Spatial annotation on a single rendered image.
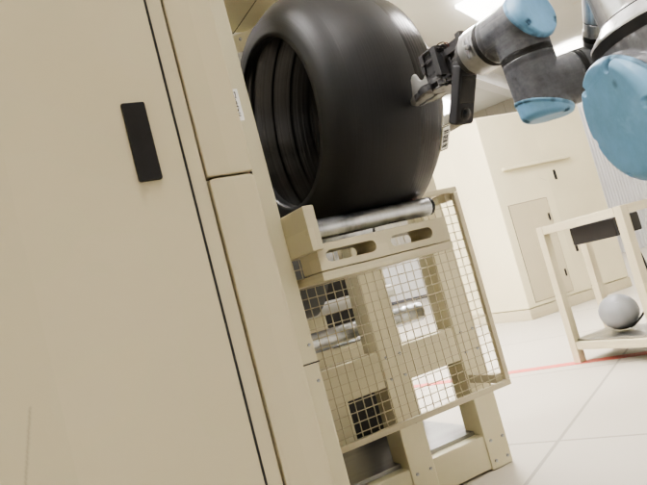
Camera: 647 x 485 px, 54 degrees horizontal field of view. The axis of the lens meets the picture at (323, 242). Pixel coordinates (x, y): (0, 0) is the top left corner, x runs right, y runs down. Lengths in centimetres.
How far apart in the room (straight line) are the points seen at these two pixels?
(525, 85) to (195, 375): 79
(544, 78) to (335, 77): 45
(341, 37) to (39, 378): 104
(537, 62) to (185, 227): 74
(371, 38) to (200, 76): 84
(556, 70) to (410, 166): 44
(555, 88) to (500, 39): 13
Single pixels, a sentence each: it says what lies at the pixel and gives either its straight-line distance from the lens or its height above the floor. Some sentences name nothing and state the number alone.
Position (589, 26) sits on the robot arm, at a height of 108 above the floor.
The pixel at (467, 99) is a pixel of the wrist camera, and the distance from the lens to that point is 132.
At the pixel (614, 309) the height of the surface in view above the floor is 27.
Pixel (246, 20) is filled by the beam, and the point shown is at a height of 164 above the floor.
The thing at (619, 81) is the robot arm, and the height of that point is 90.
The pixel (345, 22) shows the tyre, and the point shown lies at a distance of 146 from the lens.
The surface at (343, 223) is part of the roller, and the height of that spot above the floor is 90.
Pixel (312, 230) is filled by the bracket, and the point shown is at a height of 89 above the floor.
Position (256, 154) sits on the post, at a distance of 146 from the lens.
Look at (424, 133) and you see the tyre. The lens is 147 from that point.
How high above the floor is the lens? 77
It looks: 4 degrees up
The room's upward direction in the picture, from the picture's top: 15 degrees counter-clockwise
